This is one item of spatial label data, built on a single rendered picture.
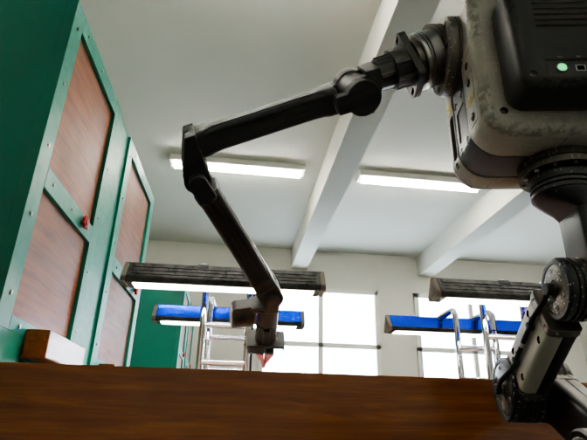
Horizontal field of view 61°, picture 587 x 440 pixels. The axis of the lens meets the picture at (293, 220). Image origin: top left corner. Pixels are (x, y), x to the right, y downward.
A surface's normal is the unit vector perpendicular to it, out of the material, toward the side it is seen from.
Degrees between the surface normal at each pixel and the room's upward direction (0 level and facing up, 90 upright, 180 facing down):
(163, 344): 90
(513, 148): 180
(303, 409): 90
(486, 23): 90
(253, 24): 180
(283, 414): 90
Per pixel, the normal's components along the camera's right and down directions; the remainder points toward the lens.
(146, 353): 0.12, -0.39
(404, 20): -0.03, 0.92
